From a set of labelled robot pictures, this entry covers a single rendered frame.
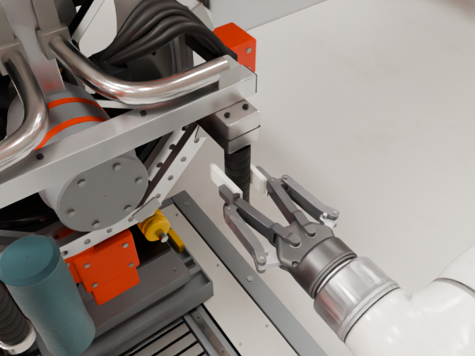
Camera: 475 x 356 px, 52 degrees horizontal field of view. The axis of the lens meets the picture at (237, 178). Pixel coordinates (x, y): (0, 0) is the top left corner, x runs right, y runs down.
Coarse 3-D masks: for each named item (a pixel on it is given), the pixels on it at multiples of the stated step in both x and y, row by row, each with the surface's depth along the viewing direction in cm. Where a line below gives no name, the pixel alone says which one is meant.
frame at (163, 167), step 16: (192, 0) 71; (208, 16) 74; (176, 48) 81; (192, 64) 79; (192, 128) 89; (160, 144) 93; (176, 144) 90; (192, 144) 90; (160, 160) 94; (176, 160) 90; (160, 176) 91; (176, 176) 93; (160, 192) 93; (144, 208) 93; (128, 224) 93; (0, 240) 82; (64, 240) 87; (80, 240) 88; (96, 240) 91; (64, 256) 88
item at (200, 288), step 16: (176, 240) 141; (192, 256) 138; (192, 272) 135; (192, 288) 134; (208, 288) 134; (16, 304) 129; (160, 304) 131; (176, 304) 129; (192, 304) 134; (128, 320) 128; (144, 320) 128; (160, 320) 129; (112, 336) 125; (128, 336) 124; (144, 336) 129; (32, 352) 118; (96, 352) 119; (112, 352) 124
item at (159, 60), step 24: (96, 0) 73; (120, 0) 94; (72, 24) 75; (120, 24) 100; (168, 48) 86; (144, 72) 97; (168, 72) 90; (0, 96) 78; (96, 96) 85; (0, 120) 78; (144, 144) 96; (0, 216) 87; (24, 216) 89; (48, 216) 92
